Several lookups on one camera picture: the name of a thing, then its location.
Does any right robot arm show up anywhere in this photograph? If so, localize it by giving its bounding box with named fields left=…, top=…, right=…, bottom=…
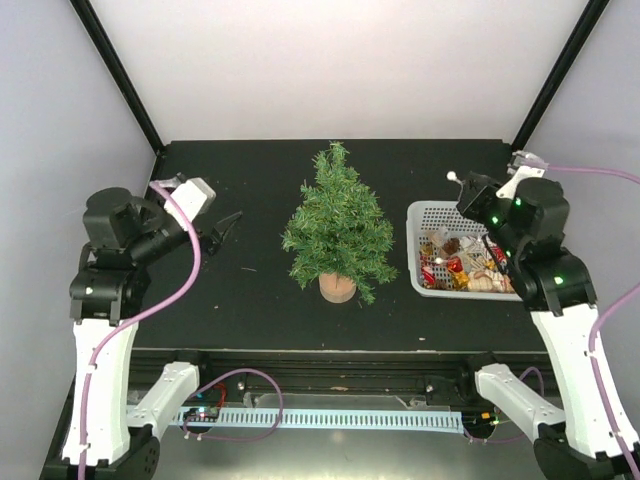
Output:
left=454, top=172, right=639, bottom=479

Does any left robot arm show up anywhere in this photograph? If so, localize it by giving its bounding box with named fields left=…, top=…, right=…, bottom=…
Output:
left=43, top=178, right=224, bottom=479

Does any small green christmas tree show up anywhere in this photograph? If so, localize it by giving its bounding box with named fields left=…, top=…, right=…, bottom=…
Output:
left=282, top=141, right=398, bottom=305

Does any wooden tree base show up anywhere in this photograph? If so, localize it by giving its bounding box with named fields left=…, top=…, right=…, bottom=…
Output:
left=318, top=273, right=357, bottom=304

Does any pine cone ornament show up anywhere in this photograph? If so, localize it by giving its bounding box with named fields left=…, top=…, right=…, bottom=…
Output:
left=441, top=237, right=460, bottom=256

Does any white perforated plastic basket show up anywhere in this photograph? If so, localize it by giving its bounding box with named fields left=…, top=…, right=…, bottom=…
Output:
left=406, top=201, right=521, bottom=302

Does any beige figurine ornament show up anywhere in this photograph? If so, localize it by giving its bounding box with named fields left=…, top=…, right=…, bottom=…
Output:
left=467, top=269, right=515, bottom=294

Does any gold gift box ornament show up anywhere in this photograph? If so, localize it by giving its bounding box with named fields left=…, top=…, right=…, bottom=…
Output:
left=447, top=257, right=469, bottom=291

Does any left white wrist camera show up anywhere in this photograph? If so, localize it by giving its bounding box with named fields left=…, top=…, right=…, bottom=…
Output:
left=159, top=177, right=216, bottom=221

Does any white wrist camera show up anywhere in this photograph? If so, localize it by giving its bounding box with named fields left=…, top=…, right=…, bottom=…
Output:
left=159, top=177, right=216, bottom=221
left=496, top=150, right=549, bottom=200

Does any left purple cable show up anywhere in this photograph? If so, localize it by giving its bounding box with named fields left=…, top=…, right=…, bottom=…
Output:
left=77, top=180, right=203, bottom=480

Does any purple cable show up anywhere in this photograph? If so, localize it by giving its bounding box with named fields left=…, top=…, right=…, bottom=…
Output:
left=77, top=180, right=203, bottom=480
left=524, top=155, right=640, bottom=474

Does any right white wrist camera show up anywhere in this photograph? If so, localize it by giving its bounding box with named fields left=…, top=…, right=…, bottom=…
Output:
left=496, top=150, right=549, bottom=200

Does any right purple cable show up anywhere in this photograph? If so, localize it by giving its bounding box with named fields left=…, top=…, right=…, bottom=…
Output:
left=524, top=155, right=640, bottom=474

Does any right black frame post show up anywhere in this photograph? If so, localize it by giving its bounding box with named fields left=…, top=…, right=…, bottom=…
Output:
left=511, top=0, right=610, bottom=152

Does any black frame post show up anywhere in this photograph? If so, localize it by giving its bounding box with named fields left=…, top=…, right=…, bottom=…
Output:
left=511, top=0, right=610, bottom=152
left=70, top=0, right=165, bottom=155

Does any white slotted cable duct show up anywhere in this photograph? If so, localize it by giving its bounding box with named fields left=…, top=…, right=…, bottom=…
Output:
left=169, top=406, right=464, bottom=434

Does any left black frame post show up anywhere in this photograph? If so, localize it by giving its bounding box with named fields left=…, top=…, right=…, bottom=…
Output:
left=70, top=0, right=165, bottom=155

